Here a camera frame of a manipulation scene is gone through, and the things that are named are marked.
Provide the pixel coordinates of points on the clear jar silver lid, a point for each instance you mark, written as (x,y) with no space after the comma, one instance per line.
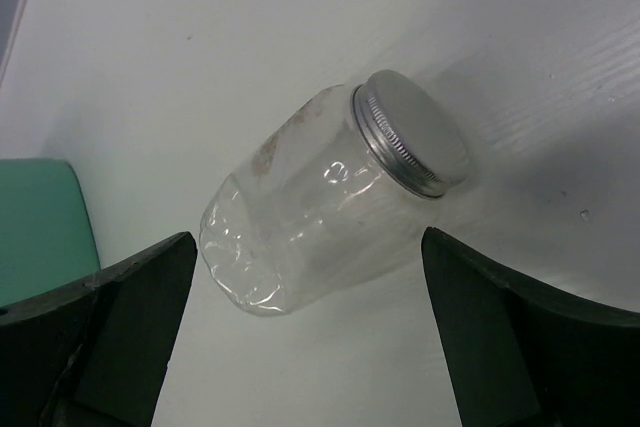
(339,195)

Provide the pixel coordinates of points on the green plastic bin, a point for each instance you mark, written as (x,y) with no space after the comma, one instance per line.
(46,236)

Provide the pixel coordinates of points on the aluminium table frame rail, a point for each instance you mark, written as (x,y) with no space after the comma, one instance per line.
(17,12)

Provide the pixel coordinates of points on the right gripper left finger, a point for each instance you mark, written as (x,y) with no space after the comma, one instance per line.
(95,352)

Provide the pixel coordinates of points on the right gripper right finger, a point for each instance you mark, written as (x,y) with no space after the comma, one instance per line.
(520,352)

